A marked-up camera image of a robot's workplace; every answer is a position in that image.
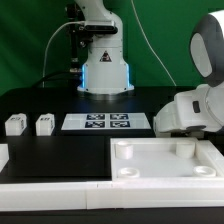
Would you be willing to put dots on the white square tabletop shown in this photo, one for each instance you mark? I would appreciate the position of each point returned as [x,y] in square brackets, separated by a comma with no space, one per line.
[146,158]

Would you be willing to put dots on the white tag base sheet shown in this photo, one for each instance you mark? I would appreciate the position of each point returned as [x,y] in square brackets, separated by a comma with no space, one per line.
[105,121]

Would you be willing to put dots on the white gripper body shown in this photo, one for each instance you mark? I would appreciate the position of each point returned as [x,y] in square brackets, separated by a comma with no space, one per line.
[198,110]

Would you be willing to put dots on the white U-shaped obstacle fence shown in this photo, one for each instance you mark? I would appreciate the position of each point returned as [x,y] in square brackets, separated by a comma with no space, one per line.
[145,193]

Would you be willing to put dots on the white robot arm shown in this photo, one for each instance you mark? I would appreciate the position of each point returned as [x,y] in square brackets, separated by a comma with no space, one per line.
[105,73]

